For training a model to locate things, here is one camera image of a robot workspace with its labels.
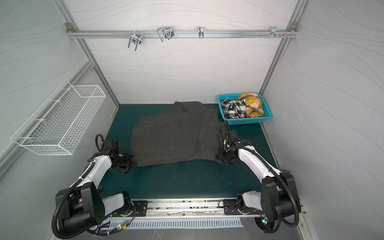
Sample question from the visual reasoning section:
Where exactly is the dark grey striped shirt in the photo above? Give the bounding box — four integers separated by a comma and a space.
131, 102, 225, 167

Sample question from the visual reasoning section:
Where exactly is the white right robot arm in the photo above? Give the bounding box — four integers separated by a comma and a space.
218, 121, 301, 234

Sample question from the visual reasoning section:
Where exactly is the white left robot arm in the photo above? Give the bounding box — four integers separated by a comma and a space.
52, 140, 136, 240

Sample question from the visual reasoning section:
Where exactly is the black white plaid shirt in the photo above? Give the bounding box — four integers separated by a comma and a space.
221, 98, 248, 119

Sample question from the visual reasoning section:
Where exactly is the teal plastic basket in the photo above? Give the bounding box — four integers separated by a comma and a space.
218, 94, 272, 125

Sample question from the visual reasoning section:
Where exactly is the yellow plaid shirt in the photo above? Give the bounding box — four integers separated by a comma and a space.
238, 93, 265, 118

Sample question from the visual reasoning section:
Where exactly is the black round cooling fan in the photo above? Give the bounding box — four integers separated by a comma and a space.
255, 217, 281, 234

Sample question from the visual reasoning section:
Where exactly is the metal u-bolt clamp left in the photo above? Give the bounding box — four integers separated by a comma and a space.
128, 33, 142, 51

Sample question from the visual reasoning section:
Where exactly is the metal u-bolt clamp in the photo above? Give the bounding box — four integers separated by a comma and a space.
157, 26, 175, 42
128, 33, 142, 51

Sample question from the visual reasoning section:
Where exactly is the metal u-bolt clamp middle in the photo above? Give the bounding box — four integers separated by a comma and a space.
157, 26, 175, 42

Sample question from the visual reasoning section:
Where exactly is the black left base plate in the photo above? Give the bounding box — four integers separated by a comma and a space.
111, 201, 149, 218

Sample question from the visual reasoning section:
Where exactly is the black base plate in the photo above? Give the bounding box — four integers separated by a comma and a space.
218, 199, 263, 216
111, 201, 149, 218

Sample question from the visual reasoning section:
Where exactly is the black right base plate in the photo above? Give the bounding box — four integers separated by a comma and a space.
218, 199, 263, 216

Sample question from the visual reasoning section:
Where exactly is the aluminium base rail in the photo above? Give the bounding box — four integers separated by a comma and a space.
104, 196, 307, 221

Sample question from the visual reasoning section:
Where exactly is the white wire basket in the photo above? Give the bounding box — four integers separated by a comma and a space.
10, 80, 106, 156

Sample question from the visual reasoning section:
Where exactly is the black left cable bundle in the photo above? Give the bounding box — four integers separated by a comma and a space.
86, 209, 137, 237

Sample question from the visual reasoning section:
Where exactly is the white slotted cable duct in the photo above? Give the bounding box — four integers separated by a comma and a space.
125, 218, 244, 230

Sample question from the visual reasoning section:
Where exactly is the aluminium top rail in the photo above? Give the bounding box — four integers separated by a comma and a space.
67, 29, 299, 39

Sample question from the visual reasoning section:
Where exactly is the small metal ring clamp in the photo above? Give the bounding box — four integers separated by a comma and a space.
198, 27, 204, 39

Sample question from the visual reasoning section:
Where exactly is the metal bracket clamp right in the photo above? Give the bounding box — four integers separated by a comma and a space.
260, 27, 286, 39

